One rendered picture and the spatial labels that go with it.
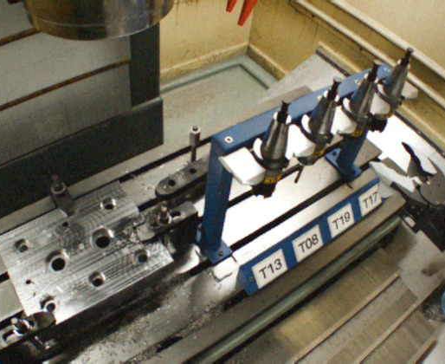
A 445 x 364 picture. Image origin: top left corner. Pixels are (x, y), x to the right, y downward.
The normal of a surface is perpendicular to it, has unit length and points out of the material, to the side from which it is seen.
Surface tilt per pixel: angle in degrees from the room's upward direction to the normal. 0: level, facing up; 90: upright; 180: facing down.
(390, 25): 90
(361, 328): 8
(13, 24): 89
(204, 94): 0
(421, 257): 24
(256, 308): 0
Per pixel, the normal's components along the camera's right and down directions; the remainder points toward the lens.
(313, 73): -0.24, -0.40
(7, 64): 0.58, 0.67
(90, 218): 0.10, -0.62
